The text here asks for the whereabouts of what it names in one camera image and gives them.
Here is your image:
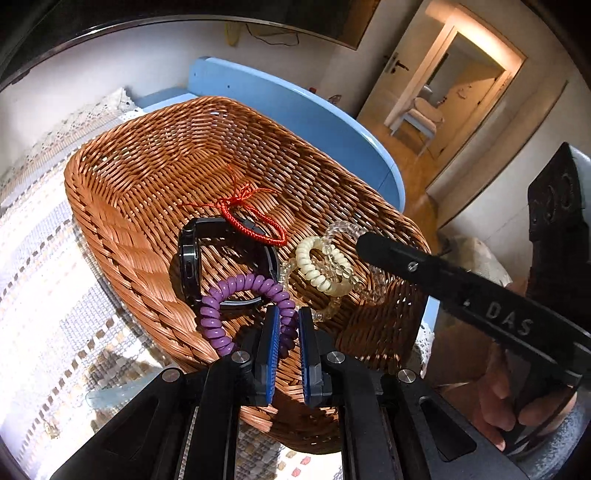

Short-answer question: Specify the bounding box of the light blue hair clip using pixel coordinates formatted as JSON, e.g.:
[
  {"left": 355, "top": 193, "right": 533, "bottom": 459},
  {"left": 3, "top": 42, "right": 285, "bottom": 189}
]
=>
[{"left": 86, "top": 380, "right": 144, "bottom": 410}]

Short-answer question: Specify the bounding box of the cream spiral hair tie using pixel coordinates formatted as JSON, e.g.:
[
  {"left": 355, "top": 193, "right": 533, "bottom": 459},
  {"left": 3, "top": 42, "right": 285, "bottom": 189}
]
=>
[{"left": 293, "top": 235, "right": 356, "bottom": 297}]

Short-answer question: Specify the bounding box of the purple spiral hair tie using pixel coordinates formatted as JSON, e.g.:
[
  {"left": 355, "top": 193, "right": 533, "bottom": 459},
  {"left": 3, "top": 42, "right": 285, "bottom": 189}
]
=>
[{"left": 198, "top": 273, "right": 301, "bottom": 358}]

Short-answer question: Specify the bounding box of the clear yellowish spiral hair tie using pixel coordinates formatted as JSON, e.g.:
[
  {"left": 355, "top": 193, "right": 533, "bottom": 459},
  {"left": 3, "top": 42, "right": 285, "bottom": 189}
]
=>
[{"left": 276, "top": 255, "right": 371, "bottom": 324}]

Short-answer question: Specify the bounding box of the black smartwatch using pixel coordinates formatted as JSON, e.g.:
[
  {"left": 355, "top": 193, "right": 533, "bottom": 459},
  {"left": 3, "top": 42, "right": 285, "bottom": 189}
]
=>
[{"left": 177, "top": 217, "right": 280, "bottom": 313}]

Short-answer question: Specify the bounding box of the red string bracelet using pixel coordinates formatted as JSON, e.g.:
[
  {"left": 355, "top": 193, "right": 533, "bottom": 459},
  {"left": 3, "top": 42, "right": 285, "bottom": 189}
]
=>
[{"left": 181, "top": 165, "right": 290, "bottom": 248}]

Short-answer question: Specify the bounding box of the right hand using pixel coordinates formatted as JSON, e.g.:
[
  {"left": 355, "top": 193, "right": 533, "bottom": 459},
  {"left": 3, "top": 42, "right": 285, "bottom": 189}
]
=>
[{"left": 468, "top": 276, "right": 578, "bottom": 453}]

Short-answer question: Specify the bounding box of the striped woven table mat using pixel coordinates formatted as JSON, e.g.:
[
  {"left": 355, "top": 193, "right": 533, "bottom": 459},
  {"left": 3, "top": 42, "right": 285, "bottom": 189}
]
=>
[{"left": 0, "top": 87, "right": 435, "bottom": 480}]

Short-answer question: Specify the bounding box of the blue chair in hallway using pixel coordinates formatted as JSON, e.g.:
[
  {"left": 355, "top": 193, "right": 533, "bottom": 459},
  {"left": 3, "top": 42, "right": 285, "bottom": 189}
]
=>
[{"left": 390, "top": 97, "right": 445, "bottom": 156}]

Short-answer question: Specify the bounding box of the brown wicker basket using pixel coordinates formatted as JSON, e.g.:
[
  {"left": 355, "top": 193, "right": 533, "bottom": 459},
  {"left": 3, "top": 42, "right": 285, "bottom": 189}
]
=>
[{"left": 64, "top": 96, "right": 431, "bottom": 454}]

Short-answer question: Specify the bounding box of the black television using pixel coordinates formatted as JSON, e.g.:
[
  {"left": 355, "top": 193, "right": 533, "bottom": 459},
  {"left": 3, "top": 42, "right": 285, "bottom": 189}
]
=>
[{"left": 0, "top": 0, "right": 385, "bottom": 89}]

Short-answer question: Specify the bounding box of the white door with handle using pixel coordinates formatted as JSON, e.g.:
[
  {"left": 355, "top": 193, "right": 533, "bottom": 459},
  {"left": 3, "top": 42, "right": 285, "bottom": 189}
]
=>
[{"left": 358, "top": 1, "right": 443, "bottom": 128}]

